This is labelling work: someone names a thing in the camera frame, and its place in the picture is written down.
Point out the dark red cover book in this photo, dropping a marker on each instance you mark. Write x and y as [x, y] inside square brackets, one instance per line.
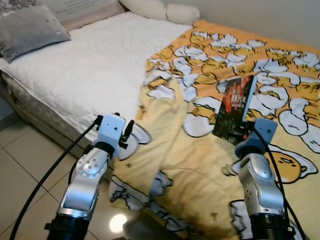
[235, 105]

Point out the grey floral cushion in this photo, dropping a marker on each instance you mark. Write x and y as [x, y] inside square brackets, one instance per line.
[15, 5]

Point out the grey plush pillow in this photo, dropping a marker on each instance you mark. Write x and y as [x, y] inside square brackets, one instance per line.
[30, 32]

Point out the beige printed headboard cushion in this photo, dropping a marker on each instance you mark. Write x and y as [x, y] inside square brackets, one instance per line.
[80, 10]

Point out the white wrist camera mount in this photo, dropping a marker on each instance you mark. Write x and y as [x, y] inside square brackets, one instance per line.
[109, 131]
[260, 132]

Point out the white quilted mattress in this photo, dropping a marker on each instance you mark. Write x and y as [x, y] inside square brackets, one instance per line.
[95, 65]

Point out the cream bolster pillow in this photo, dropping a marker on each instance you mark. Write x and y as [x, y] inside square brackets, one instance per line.
[160, 10]

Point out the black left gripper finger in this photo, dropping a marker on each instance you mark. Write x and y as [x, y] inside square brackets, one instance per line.
[128, 130]

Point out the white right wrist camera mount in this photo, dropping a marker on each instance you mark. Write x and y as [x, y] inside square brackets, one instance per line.
[260, 132]

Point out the yellow egg cartoon blanket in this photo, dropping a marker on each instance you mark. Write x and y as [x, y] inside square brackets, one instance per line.
[200, 170]

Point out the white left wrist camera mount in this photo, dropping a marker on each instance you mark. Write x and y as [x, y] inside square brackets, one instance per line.
[109, 131]

